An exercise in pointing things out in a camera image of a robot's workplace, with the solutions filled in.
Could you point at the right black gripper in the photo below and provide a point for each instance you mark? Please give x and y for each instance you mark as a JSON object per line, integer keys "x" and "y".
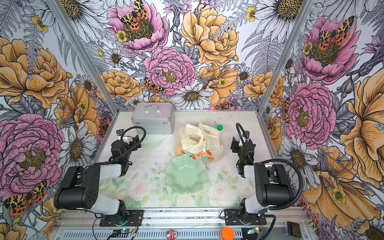
{"x": 235, "y": 145}

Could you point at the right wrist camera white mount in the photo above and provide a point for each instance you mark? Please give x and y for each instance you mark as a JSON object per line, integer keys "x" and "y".
{"x": 246, "y": 136}

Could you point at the aluminium front rail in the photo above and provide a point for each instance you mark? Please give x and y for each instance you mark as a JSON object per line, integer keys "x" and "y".
{"x": 189, "y": 223}

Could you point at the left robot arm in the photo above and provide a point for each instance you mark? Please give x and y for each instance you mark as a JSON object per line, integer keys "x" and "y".
{"x": 79, "y": 189}

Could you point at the green circuit board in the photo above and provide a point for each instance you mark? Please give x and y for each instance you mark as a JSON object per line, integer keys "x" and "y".
{"x": 255, "y": 230}

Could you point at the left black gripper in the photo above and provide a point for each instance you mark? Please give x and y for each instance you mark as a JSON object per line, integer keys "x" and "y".
{"x": 133, "y": 143}

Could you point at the translucent cream plastic bag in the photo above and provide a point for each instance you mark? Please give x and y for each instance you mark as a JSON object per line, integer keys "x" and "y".
{"x": 202, "y": 143}

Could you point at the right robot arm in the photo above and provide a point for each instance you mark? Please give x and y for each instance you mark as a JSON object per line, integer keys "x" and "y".
{"x": 272, "y": 191}

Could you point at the light green plate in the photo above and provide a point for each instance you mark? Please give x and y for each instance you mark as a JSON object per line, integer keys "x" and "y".
{"x": 185, "y": 175}

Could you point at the silver metal case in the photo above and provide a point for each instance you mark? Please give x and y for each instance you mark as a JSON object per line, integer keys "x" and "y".
{"x": 155, "y": 118}

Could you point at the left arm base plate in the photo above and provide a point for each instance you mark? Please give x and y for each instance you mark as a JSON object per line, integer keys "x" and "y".
{"x": 132, "y": 218}

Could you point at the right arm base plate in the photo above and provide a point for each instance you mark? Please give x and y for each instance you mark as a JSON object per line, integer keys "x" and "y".
{"x": 237, "y": 217}

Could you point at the orange round cap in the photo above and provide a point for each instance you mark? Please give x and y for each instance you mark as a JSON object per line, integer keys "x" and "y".
{"x": 226, "y": 233}

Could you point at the red white small object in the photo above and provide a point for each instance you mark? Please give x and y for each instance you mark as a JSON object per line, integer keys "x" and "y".
{"x": 171, "y": 234}

